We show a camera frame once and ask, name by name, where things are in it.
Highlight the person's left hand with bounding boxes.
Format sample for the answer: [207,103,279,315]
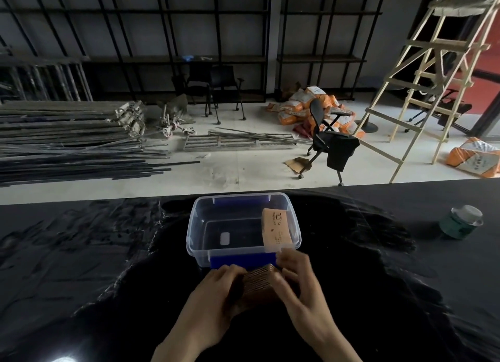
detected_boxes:
[183,264,249,336]

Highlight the black wheeled office chair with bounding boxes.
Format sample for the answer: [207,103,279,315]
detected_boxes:
[298,98,361,187]

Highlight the clear storage box blue latches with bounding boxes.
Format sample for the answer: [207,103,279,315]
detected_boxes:
[186,193,302,271]

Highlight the metal grid frame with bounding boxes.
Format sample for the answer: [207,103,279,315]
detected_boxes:
[183,128,310,152]

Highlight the black folding chair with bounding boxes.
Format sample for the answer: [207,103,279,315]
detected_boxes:
[405,88,473,135]

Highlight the leaning metal scaffold frames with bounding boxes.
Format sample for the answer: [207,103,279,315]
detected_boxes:
[0,54,94,103]

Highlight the person's left forearm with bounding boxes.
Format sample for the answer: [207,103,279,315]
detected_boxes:
[150,315,215,362]

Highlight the black garment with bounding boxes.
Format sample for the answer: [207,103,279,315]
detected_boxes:
[325,133,360,173]

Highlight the narrow black metal shelf rack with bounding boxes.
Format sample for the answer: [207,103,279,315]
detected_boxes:
[277,0,388,101]

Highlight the wooden step ladder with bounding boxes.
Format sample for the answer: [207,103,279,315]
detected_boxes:
[353,0,500,184]

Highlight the brown cardboard piece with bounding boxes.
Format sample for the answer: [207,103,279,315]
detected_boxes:
[284,156,312,175]

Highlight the person's right hand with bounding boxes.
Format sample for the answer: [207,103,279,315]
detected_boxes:
[271,248,333,336]

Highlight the black table cloth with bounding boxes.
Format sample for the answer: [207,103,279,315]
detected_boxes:
[0,177,500,362]

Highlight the pile of orange sacks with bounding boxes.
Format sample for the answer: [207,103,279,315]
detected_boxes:
[266,85,366,139]

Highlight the stack of brown packets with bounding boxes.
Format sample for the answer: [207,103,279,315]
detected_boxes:
[228,263,298,312]

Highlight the tan printed snack packet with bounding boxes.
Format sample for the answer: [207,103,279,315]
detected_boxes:
[261,208,293,254]

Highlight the black armchair on casters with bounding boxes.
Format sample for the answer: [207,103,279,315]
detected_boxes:
[205,65,248,125]
[172,63,211,105]

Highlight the orange white bag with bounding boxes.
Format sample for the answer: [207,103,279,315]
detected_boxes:
[446,136,500,178]

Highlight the green bottle white lid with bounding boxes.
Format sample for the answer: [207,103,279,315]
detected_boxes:
[439,205,484,241]

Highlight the wide black metal shelf rack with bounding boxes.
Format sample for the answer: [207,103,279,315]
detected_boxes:
[0,0,273,105]

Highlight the scaffold caster wheels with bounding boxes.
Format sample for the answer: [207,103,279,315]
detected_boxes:
[157,103,196,138]

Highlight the person's right forearm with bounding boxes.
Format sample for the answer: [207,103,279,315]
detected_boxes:
[299,314,365,362]

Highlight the pile of metal bars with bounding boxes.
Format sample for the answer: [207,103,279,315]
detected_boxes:
[0,100,201,187]

